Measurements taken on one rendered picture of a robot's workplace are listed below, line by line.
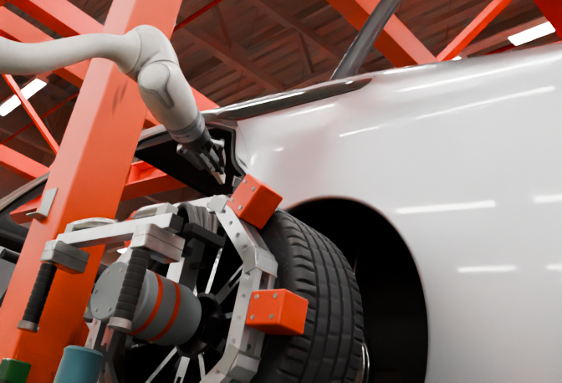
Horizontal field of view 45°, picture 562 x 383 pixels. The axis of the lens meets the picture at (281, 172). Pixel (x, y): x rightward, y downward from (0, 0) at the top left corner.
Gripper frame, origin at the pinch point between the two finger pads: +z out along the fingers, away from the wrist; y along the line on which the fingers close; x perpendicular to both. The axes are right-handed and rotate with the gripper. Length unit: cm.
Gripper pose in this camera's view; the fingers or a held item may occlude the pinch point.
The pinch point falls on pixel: (217, 172)
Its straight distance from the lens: 181.9
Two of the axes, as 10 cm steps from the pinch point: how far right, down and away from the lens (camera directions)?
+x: 0.5, -8.5, 5.3
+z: 2.7, 5.2, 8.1
